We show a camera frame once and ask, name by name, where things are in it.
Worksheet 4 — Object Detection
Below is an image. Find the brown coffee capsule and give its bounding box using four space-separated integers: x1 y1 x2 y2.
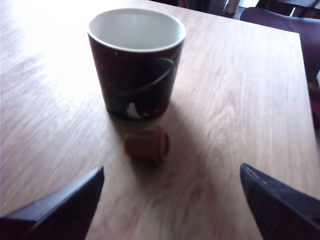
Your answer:
124 126 171 166

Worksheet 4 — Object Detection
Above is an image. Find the dark red print mug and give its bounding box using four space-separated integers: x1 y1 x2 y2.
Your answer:
87 7 187 123

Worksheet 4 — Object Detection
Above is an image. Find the dark purple chair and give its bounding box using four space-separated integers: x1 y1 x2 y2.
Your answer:
240 6 320 86

